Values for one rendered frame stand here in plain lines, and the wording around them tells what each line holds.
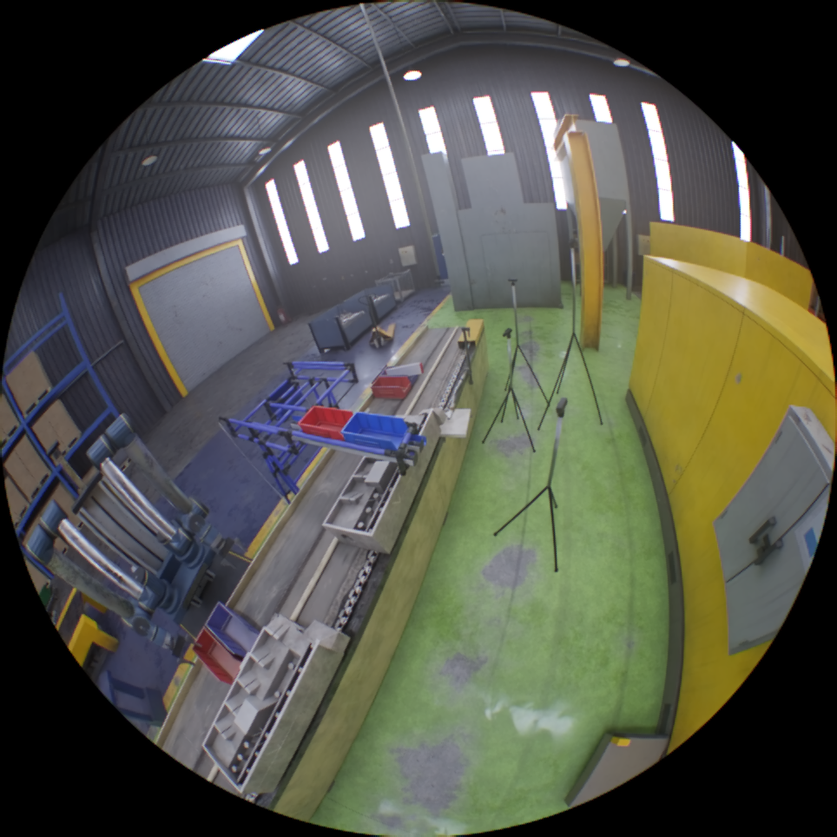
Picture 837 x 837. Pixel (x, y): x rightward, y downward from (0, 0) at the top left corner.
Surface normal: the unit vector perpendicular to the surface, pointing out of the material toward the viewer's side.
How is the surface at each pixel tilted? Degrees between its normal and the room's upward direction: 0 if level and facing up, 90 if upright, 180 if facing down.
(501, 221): 90
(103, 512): 90
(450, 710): 0
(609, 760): 0
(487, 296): 90
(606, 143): 90
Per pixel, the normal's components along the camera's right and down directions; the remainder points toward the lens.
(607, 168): -0.33, 0.63
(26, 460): 0.92, 0.04
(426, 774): -0.22, -0.77
